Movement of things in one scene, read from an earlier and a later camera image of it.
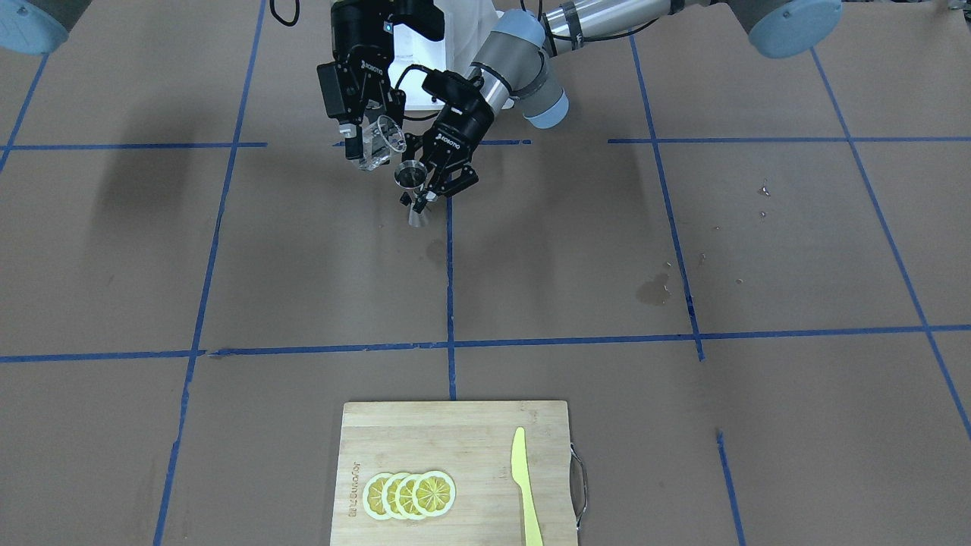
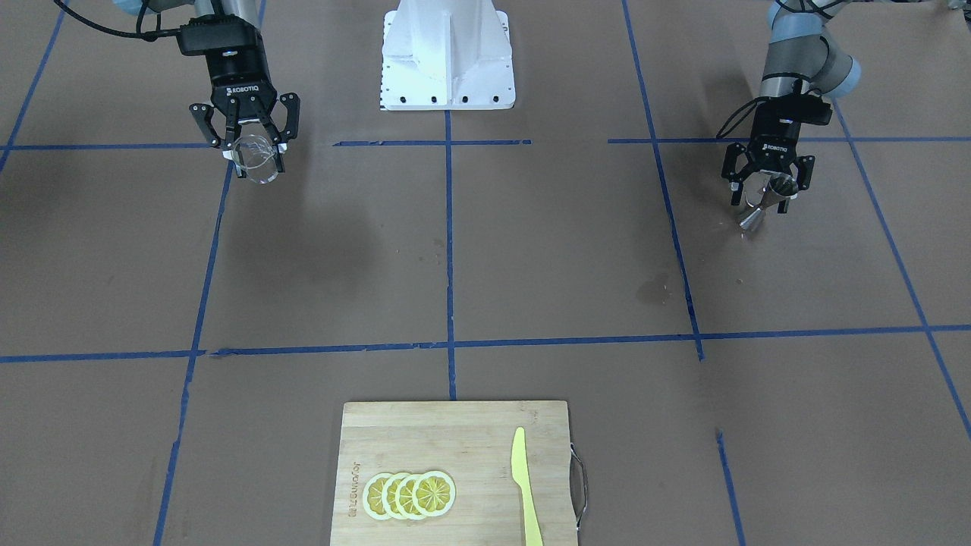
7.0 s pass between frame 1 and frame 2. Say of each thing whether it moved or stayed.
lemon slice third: stayed
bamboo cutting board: stayed
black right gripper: moved
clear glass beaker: moved
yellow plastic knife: stayed
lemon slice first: stayed
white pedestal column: stayed
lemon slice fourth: stayed
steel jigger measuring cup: moved
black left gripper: moved
